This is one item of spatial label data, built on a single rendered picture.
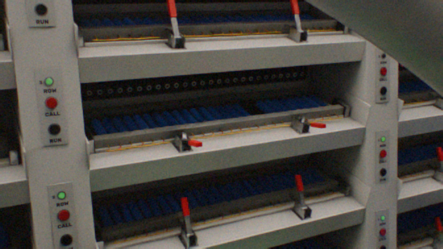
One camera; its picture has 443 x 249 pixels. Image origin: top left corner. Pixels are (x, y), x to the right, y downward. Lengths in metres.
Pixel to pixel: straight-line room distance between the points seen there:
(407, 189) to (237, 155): 0.50
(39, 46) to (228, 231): 0.50
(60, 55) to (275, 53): 0.40
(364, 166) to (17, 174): 0.72
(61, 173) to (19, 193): 0.07
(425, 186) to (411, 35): 0.92
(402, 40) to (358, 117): 0.71
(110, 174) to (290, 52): 0.42
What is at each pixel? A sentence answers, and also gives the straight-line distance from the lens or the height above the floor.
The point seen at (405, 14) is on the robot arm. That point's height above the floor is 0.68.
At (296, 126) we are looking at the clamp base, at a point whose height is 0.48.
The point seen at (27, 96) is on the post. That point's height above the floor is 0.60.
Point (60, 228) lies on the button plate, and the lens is 0.86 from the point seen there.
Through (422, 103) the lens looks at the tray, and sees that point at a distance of 1.33.
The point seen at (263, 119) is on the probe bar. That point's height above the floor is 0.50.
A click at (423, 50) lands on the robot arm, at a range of 0.43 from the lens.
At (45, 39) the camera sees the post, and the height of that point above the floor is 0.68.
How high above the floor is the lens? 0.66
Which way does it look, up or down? 10 degrees down
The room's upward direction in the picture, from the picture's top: 3 degrees counter-clockwise
